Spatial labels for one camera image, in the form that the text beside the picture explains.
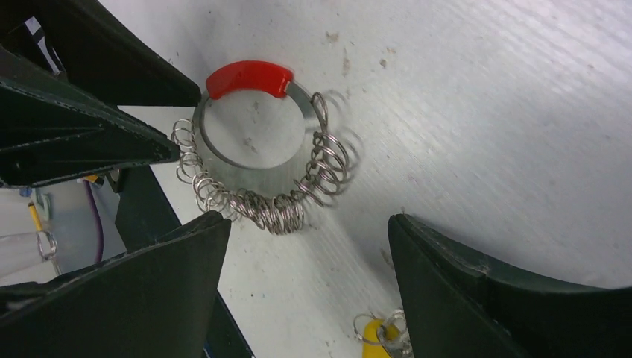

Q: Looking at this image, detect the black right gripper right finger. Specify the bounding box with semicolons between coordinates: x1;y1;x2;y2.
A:
388;214;631;357

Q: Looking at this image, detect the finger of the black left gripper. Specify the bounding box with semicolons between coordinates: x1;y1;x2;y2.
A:
1;49;179;188
1;1;201;107

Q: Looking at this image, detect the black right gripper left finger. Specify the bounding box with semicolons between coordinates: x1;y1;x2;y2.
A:
1;212;231;357

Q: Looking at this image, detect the large keyring with red grip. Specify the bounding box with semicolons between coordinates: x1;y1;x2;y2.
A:
171;60;361;235

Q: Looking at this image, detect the yellow tagged key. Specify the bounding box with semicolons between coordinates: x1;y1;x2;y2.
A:
353;307;414;358

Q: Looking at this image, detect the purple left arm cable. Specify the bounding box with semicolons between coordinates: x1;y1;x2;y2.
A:
83;180;106;264

